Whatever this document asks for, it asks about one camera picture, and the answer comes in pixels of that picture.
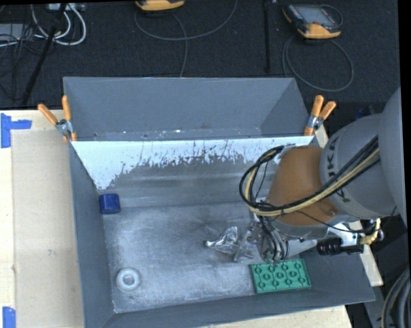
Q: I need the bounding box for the white ring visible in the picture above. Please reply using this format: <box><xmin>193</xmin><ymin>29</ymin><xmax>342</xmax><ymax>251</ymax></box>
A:
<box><xmin>114</xmin><ymin>266</ymin><xmax>143</xmax><ymax>294</ymax></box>

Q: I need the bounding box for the blue cylinder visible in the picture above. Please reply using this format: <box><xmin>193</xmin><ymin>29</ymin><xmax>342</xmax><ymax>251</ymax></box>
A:
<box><xmin>97</xmin><ymin>192</ymin><xmax>122</xmax><ymax>215</ymax></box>

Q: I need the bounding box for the black cylinder on white bracket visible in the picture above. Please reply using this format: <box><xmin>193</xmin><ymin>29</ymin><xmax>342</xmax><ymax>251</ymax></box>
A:
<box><xmin>315</xmin><ymin>219</ymin><xmax>386</xmax><ymax>257</ymax></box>

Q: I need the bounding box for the grey metal bin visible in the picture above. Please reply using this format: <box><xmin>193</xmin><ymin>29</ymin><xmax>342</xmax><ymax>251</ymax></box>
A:
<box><xmin>62</xmin><ymin>63</ymin><xmax>377</xmax><ymax>328</ymax></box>

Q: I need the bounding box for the green studded flat block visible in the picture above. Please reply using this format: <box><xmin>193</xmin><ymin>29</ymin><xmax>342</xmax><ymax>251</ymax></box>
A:
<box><xmin>248</xmin><ymin>257</ymin><xmax>312</xmax><ymax>295</ymax></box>

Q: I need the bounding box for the pale wood flat board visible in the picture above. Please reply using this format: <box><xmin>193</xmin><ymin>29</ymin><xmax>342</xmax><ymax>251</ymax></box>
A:
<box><xmin>7</xmin><ymin>127</ymin><xmax>86</xmax><ymax>328</ymax></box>

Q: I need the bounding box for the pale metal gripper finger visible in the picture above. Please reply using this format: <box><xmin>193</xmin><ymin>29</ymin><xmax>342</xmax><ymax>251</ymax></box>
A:
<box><xmin>232</xmin><ymin>242</ymin><xmax>262</xmax><ymax>263</ymax></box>
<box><xmin>240</xmin><ymin>222</ymin><xmax>262</xmax><ymax>244</ymax></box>

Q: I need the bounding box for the clear crumpled plastic thing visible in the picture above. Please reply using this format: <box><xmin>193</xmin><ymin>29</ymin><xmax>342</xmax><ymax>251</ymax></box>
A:
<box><xmin>203</xmin><ymin>225</ymin><xmax>240</xmax><ymax>255</ymax></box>

